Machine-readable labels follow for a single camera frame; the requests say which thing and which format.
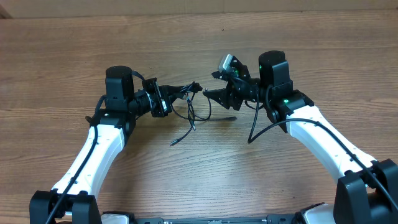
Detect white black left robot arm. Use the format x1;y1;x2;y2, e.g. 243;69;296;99
29;65;202;224

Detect black USB-C cable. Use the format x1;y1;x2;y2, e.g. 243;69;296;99
169;90;239;147

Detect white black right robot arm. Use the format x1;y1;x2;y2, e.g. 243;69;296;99
205;50;397;223

